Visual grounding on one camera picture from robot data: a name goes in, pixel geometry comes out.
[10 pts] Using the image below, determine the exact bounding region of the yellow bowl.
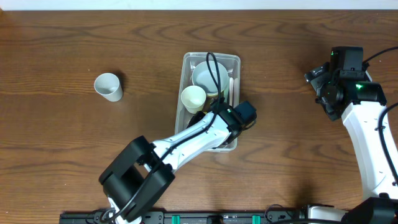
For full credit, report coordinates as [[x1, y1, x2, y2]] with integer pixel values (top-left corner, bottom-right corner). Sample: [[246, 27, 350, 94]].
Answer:
[[206, 90, 229, 102]]

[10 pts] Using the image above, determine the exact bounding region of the light blue plastic spoon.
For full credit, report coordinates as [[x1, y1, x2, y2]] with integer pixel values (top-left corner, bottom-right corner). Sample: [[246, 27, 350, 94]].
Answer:
[[229, 77, 234, 106]]

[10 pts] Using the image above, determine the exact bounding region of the pale green cup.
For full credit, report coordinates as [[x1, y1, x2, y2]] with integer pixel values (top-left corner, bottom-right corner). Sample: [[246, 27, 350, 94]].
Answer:
[[181, 85, 206, 114]]

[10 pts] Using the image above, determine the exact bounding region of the grey bowl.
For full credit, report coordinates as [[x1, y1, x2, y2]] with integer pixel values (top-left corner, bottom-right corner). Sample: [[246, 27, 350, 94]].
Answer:
[[192, 62, 229, 93]]

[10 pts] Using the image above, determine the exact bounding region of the grey cup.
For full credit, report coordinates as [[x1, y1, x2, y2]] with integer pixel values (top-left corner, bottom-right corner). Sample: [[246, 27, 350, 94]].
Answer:
[[94, 73, 123, 102]]

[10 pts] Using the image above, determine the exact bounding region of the yellow cup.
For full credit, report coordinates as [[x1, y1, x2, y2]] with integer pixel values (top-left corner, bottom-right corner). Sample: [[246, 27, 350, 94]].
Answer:
[[202, 96, 218, 113]]

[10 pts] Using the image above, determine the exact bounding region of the white plastic fork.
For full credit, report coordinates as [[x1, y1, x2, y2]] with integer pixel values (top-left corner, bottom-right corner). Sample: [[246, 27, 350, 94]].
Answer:
[[233, 78, 239, 107]]

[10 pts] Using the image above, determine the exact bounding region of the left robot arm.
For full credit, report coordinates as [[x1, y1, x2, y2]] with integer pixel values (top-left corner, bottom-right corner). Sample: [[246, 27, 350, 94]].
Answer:
[[99, 101, 257, 223]]

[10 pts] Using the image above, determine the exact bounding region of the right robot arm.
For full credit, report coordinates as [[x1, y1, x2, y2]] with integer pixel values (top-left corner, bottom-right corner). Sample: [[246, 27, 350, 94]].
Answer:
[[302, 46, 397, 223]]

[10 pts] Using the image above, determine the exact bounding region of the clear plastic container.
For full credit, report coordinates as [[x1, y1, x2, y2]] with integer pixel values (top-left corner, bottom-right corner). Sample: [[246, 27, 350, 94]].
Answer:
[[174, 52, 242, 152]]

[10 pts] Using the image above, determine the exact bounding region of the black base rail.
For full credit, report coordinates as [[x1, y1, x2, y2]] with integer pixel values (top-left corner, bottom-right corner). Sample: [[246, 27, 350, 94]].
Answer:
[[59, 208, 308, 224]]

